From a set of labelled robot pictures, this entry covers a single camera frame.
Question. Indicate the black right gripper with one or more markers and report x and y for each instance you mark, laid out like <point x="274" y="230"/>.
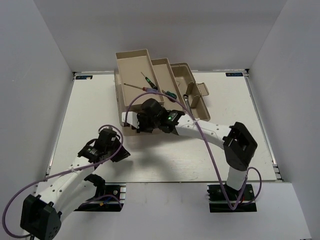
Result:
<point x="140" y="117"/>

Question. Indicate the red blue handled screwdriver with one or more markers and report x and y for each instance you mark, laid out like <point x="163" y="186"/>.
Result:
<point x="145" y="89"/>

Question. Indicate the large silver ratchet wrench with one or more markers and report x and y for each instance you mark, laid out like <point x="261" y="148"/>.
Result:
<point x="187" y="102"/>

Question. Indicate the stubby green screwdriver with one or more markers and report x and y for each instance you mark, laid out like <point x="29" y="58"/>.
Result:
<point x="171" y="96"/>

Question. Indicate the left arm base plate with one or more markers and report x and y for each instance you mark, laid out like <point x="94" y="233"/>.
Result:
<point x="110" y="199"/>

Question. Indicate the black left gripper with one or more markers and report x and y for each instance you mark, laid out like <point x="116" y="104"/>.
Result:
<point x="122" y="153"/>

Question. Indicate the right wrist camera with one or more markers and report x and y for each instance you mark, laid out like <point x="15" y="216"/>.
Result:
<point x="129" y="119"/>

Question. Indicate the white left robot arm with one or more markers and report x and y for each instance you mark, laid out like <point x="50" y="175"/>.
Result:
<point x="42" y="215"/>

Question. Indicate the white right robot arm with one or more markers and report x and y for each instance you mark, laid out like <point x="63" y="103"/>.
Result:
<point x="235" y="140"/>

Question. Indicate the beige toolbox with clear lid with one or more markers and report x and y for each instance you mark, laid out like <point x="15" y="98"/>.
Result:
<point x="173" y="77"/>

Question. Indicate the thin black precision screwdriver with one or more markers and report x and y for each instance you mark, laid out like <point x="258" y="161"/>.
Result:
<point x="152" y="85"/>

